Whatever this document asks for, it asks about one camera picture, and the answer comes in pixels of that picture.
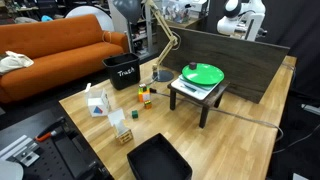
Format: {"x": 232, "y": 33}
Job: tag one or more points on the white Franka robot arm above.
{"x": 233, "y": 25}

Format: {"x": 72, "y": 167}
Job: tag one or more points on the black trash bin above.
{"x": 125, "y": 75}

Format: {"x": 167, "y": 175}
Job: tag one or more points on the white cardboard box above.
{"x": 98, "y": 105}

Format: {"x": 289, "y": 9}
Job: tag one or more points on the black shallow tray bin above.
{"x": 156, "y": 163}

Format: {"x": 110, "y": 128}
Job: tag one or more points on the small multicolour puzzle cube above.
{"x": 148, "y": 104}

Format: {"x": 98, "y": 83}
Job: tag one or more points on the white kitchen scale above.
{"x": 195, "y": 90}

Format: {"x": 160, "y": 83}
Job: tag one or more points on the small green cube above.
{"x": 135, "y": 114}

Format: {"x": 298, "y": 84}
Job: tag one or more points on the small black cube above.
{"x": 192, "y": 65}

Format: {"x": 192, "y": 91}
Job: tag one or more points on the green round plate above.
{"x": 203, "y": 75}

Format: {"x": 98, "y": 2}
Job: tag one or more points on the small dark wooden stool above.
{"x": 208, "y": 100}

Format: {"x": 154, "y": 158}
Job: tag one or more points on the metal storage shelf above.
{"x": 146, "y": 33}

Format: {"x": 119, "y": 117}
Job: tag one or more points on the dark wooden backdrop board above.
{"x": 240, "y": 63}

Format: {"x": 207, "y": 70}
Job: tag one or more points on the white round panel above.
{"x": 100, "y": 15}

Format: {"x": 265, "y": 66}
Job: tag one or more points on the orange sofa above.
{"x": 66, "y": 50}

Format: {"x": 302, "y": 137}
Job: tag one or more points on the black perforated work table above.
{"x": 66, "y": 156}

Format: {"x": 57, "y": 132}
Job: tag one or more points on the orange black bar clamp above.
{"x": 43, "y": 136}

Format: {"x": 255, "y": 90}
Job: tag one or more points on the white cloth bag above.
{"x": 15, "y": 62}

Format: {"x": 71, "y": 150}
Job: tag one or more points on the long aluminium extrusion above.
{"x": 16, "y": 150}

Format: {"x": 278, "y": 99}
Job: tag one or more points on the white machine base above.
{"x": 8, "y": 171}

